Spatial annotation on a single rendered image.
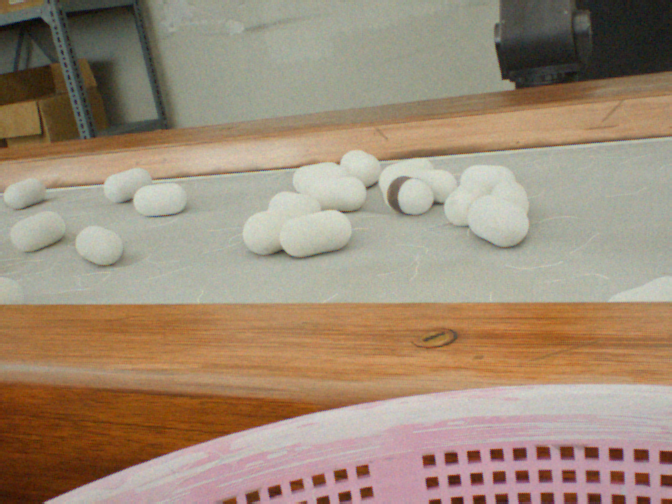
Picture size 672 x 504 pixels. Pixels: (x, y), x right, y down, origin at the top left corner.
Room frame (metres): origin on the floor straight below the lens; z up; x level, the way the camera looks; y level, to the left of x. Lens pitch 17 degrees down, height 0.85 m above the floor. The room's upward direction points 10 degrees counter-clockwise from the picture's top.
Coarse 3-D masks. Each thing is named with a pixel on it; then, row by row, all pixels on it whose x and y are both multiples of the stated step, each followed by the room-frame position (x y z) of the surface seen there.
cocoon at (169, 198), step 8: (160, 184) 0.50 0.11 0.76; (168, 184) 0.50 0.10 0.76; (176, 184) 0.50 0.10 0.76; (136, 192) 0.50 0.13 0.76; (144, 192) 0.50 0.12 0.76; (152, 192) 0.49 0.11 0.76; (160, 192) 0.49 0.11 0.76; (168, 192) 0.49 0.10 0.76; (176, 192) 0.49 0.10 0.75; (184, 192) 0.50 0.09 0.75; (136, 200) 0.50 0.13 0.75; (144, 200) 0.49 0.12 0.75; (152, 200) 0.49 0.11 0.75; (160, 200) 0.49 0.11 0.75; (168, 200) 0.49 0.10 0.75; (176, 200) 0.49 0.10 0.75; (184, 200) 0.49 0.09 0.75; (136, 208) 0.50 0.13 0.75; (144, 208) 0.49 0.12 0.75; (152, 208) 0.49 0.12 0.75; (160, 208) 0.49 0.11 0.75; (168, 208) 0.49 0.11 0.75; (176, 208) 0.49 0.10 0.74
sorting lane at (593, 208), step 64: (64, 192) 0.65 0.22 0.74; (192, 192) 0.56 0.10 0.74; (256, 192) 0.52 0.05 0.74; (576, 192) 0.38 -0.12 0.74; (640, 192) 0.36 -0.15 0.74; (0, 256) 0.47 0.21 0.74; (64, 256) 0.44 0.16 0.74; (128, 256) 0.41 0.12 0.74; (192, 256) 0.39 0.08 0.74; (256, 256) 0.37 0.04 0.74; (320, 256) 0.35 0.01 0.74; (384, 256) 0.34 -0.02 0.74; (448, 256) 0.32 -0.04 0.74; (512, 256) 0.31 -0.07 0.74; (576, 256) 0.29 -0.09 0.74; (640, 256) 0.28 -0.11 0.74
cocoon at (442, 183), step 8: (416, 176) 0.41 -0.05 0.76; (424, 176) 0.41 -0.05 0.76; (432, 176) 0.41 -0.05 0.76; (440, 176) 0.40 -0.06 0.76; (448, 176) 0.40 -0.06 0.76; (432, 184) 0.40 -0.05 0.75; (440, 184) 0.40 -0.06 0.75; (448, 184) 0.40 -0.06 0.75; (456, 184) 0.41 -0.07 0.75; (440, 192) 0.40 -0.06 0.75; (448, 192) 0.40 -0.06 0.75; (440, 200) 0.40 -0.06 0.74
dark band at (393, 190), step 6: (396, 180) 0.40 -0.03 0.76; (402, 180) 0.40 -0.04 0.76; (390, 186) 0.40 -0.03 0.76; (396, 186) 0.40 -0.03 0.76; (390, 192) 0.40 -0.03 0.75; (396, 192) 0.39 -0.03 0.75; (390, 198) 0.40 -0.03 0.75; (396, 198) 0.39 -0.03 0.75; (390, 204) 0.40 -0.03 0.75; (396, 204) 0.39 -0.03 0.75; (396, 210) 0.40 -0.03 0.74
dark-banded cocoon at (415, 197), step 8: (408, 184) 0.39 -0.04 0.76; (416, 184) 0.39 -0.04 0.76; (424, 184) 0.39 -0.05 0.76; (384, 192) 0.41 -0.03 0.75; (400, 192) 0.39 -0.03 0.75; (408, 192) 0.39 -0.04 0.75; (416, 192) 0.39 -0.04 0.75; (424, 192) 0.39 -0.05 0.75; (432, 192) 0.39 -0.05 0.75; (384, 200) 0.41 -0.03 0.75; (400, 200) 0.39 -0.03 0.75; (408, 200) 0.39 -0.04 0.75; (416, 200) 0.39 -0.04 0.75; (424, 200) 0.39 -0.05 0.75; (432, 200) 0.39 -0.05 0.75; (408, 208) 0.39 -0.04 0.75; (416, 208) 0.39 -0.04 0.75; (424, 208) 0.39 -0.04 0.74
